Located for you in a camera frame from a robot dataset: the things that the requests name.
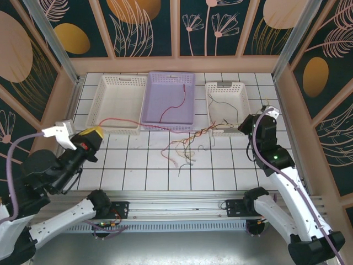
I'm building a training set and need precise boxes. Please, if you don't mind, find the dark green cable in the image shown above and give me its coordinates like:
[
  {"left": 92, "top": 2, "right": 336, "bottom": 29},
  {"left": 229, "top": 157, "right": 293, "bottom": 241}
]
[{"left": 216, "top": 101, "right": 240, "bottom": 125}]

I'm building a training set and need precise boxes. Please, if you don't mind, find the black cable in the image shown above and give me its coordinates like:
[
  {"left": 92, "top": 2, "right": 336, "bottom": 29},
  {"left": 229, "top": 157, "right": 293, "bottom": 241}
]
[
  {"left": 207, "top": 93, "right": 221, "bottom": 128},
  {"left": 178, "top": 143, "right": 210, "bottom": 177}
]

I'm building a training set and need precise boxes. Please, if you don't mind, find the dark red cable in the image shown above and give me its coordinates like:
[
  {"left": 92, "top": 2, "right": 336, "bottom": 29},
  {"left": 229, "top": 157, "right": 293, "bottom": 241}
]
[{"left": 161, "top": 140, "right": 180, "bottom": 168}]

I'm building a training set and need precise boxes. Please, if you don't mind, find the yellow cable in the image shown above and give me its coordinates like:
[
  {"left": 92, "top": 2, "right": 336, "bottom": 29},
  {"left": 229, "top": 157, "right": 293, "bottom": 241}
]
[{"left": 176, "top": 129, "right": 218, "bottom": 161}]

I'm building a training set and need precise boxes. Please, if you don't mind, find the large white perforated basket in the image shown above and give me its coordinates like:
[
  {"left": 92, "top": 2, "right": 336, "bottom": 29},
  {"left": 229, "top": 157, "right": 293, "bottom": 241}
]
[{"left": 86, "top": 74, "right": 148, "bottom": 136}]

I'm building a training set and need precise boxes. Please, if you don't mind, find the purple perforated basket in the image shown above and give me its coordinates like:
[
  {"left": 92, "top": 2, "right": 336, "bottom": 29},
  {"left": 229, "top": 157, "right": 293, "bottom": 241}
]
[{"left": 140, "top": 71, "right": 197, "bottom": 133}]

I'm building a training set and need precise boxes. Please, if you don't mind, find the grey metal sheet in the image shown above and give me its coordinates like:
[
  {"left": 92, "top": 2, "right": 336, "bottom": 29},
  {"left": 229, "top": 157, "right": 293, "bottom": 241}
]
[{"left": 27, "top": 231, "right": 340, "bottom": 265}]

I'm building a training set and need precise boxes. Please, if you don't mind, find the aluminium side rail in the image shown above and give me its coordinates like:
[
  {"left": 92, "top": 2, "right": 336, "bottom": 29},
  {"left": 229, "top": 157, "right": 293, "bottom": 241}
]
[
  {"left": 272, "top": 77, "right": 314, "bottom": 195},
  {"left": 55, "top": 77, "right": 85, "bottom": 155}
]

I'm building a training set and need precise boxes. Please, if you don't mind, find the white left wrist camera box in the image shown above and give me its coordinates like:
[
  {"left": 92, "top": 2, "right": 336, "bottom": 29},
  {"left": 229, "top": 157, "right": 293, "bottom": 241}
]
[{"left": 41, "top": 119, "right": 77, "bottom": 151}]

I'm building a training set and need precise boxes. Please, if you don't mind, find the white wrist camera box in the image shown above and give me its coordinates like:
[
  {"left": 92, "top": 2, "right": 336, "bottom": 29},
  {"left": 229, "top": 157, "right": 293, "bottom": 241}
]
[
  {"left": 259, "top": 106, "right": 280, "bottom": 119},
  {"left": 41, "top": 119, "right": 77, "bottom": 151}
]

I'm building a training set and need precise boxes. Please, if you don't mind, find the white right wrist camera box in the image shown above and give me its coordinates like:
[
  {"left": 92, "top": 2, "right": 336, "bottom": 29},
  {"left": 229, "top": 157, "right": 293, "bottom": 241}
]
[{"left": 259, "top": 106, "right": 280, "bottom": 119}]

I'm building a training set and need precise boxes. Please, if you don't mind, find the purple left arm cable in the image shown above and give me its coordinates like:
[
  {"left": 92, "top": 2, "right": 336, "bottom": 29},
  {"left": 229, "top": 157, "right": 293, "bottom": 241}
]
[{"left": 0, "top": 131, "right": 129, "bottom": 241}]

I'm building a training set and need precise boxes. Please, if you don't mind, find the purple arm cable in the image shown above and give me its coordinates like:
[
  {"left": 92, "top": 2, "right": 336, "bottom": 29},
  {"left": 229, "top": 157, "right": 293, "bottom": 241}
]
[
  {"left": 246, "top": 108, "right": 347, "bottom": 265},
  {"left": 0, "top": 131, "right": 129, "bottom": 241}
]

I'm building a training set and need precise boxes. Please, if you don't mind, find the white basket with grey handles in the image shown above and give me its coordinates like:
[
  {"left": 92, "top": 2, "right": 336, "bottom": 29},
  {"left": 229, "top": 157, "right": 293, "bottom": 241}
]
[{"left": 205, "top": 81, "right": 252, "bottom": 138}]

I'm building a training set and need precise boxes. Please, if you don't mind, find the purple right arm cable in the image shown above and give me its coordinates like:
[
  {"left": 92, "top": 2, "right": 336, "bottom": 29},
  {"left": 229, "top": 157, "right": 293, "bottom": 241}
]
[{"left": 246, "top": 108, "right": 347, "bottom": 265}]

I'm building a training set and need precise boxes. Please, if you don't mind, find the aluminium frame post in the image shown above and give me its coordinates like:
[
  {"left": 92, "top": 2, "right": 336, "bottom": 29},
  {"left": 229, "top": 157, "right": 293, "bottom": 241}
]
[
  {"left": 271, "top": 0, "right": 329, "bottom": 81},
  {"left": 22, "top": 0, "right": 83, "bottom": 85}
]

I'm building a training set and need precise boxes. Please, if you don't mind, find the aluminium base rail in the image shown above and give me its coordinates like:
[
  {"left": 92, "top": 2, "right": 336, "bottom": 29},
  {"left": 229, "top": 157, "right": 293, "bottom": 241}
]
[{"left": 27, "top": 189, "right": 329, "bottom": 222}]

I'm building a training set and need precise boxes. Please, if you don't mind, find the slotted grey cable duct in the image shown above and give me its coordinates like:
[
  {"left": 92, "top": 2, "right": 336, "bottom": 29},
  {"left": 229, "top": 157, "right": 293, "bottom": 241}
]
[{"left": 66, "top": 222, "right": 249, "bottom": 233}]

